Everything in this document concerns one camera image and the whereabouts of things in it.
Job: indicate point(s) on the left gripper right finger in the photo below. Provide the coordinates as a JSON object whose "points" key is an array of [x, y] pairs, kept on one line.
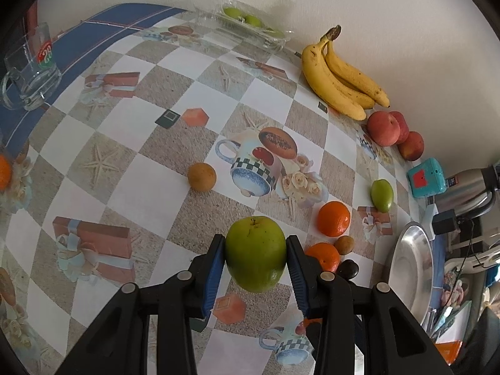
{"points": [[374, 321]]}

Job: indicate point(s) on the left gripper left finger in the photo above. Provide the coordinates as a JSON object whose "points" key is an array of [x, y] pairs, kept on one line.
{"points": [[116, 342]]}

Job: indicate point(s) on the dark plum top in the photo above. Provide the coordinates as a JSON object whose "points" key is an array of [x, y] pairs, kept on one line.
{"points": [[348, 269]]}

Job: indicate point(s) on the orange tangerine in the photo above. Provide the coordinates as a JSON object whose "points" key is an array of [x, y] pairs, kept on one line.
{"points": [[333, 219], [326, 254]]}

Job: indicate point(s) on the brown kiwi fruit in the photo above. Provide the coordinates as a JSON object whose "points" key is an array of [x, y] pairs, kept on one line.
{"points": [[344, 245]]}

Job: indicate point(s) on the orange tangerine top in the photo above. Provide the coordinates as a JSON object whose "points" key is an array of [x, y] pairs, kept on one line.
{"points": [[333, 219]]}

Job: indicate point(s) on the round green apple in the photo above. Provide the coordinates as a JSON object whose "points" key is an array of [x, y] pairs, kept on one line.
{"points": [[255, 250]]}

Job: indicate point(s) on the large steel plate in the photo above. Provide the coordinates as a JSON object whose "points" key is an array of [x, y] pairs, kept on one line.
{"points": [[411, 270]]}

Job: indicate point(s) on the colourful clutter pile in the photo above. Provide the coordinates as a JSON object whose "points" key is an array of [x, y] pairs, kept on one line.
{"points": [[455, 289]]}

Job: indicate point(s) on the black charger on white base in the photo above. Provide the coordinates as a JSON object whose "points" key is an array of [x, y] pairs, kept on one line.
{"points": [[437, 223]]}

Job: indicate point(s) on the pointed green mango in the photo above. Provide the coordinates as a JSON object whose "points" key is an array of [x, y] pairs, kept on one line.
{"points": [[382, 195]]}

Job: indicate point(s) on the teal plastic box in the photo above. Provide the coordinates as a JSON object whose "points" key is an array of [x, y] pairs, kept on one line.
{"points": [[427, 179]]}

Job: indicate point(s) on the steel thermos jug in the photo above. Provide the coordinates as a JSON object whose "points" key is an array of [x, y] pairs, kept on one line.
{"points": [[470, 193]]}

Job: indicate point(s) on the right red apple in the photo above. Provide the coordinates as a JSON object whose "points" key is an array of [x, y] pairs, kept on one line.
{"points": [[413, 147]]}

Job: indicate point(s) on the red apple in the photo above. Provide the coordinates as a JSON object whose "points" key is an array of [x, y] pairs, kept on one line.
{"points": [[413, 147], [403, 126]]}

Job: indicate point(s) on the orange fruit at edge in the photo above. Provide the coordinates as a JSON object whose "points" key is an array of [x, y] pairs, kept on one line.
{"points": [[5, 172]]}

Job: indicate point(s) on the pale pink apple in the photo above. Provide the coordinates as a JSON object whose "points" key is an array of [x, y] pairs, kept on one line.
{"points": [[383, 128]]}

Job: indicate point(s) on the middle red apple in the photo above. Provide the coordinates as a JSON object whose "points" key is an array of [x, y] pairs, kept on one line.
{"points": [[403, 126]]}

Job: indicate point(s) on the banana bunch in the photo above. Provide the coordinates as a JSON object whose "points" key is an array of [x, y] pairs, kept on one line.
{"points": [[336, 82]]}

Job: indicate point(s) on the glass mug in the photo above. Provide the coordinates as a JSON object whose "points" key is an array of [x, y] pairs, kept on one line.
{"points": [[32, 73]]}

